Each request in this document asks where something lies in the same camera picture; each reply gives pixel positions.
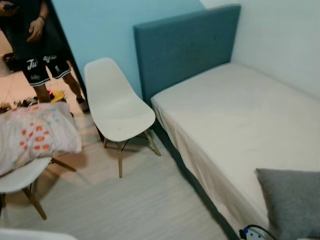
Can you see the person's left hand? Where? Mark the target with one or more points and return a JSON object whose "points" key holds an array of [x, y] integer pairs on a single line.
{"points": [[36, 30]]}

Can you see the yellow floor object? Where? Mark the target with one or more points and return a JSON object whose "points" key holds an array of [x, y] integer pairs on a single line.
{"points": [[57, 95]]}

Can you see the bed with white sheet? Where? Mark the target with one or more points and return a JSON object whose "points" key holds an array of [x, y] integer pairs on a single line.
{"points": [[235, 115]]}

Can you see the blue upholstered headboard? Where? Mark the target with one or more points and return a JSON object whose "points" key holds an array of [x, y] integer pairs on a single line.
{"points": [[185, 50]]}

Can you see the grey pillow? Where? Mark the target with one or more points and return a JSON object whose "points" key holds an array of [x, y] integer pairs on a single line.
{"points": [[290, 200]]}

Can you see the pile of shoes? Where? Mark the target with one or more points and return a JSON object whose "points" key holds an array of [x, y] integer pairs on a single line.
{"points": [[20, 104]]}

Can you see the white plastic chair wooden legs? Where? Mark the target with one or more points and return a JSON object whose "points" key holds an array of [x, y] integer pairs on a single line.
{"points": [[115, 105], [20, 178]]}

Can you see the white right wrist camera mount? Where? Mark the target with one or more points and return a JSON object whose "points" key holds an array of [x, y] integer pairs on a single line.
{"points": [[256, 234]]}

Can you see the person in black shorts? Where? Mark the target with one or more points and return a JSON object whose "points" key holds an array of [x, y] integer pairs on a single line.
{"points": [[41, 66]]}

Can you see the floral print white pillow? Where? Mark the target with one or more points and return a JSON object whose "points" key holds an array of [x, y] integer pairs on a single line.
{"points": [[35, 135]]}

